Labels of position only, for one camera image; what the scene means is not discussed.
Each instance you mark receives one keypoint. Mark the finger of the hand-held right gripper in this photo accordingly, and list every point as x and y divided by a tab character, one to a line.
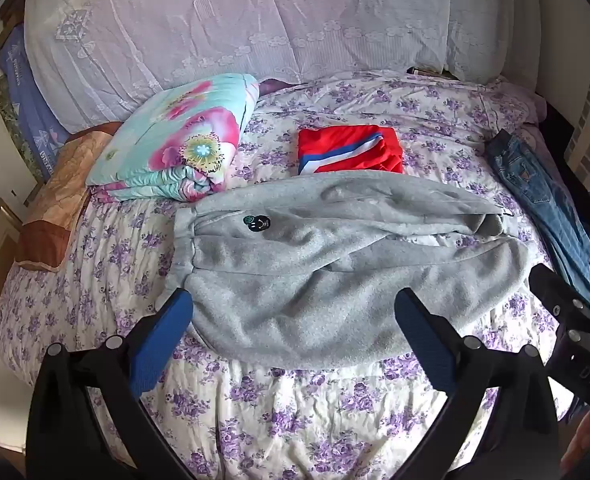
555	290

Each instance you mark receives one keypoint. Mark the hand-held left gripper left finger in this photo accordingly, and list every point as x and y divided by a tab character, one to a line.
160	340

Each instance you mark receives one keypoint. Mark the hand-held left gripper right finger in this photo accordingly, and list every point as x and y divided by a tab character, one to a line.
425	345

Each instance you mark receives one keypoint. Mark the grey hoodie sweatshirt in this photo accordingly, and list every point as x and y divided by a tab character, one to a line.
325	270

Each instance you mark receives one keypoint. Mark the person's right hand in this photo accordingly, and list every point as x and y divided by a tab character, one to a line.
577	445

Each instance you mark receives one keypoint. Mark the blue jeans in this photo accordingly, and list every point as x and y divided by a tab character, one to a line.
535	185

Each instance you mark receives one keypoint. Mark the purple floral bed sheet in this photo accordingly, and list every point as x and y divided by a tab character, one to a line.
300	410

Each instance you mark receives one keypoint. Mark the orange brown blanket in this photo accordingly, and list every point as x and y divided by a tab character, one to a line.
60	185

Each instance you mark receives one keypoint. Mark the folded teal floral quilt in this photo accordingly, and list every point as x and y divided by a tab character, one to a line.
175	130

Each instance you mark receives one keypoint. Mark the folded red shorts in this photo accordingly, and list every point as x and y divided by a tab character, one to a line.
345	145

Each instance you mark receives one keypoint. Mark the green patterned cloth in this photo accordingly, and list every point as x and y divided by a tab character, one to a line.
12	120

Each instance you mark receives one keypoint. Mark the dark purple cloth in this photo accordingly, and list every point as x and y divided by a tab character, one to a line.
275	86

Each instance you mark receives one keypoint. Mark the blue patterned pillow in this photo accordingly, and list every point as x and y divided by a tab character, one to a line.
25	90

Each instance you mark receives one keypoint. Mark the white lace cover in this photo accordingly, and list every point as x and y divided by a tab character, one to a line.
225	20

